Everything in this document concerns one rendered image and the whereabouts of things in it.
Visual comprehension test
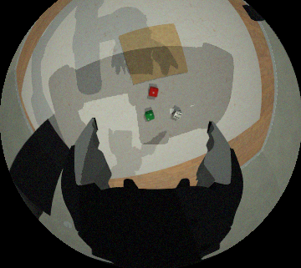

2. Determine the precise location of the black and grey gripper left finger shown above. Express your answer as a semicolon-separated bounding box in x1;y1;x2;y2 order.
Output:
61;118;112;232

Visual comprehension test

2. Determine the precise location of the green die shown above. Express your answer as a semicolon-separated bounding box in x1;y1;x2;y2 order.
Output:
145;110;155;121

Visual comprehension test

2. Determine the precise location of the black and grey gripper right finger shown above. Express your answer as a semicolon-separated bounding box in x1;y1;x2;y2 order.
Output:
196;121;243;227

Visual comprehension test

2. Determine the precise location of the white die with black pips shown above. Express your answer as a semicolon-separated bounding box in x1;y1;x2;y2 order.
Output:
172;109;182;119

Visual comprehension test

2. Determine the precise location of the red die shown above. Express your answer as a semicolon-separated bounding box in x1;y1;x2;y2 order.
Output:
149;87;159;97

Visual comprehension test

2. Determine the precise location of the tan square mat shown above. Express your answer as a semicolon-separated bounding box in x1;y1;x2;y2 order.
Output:
119;23;188;84

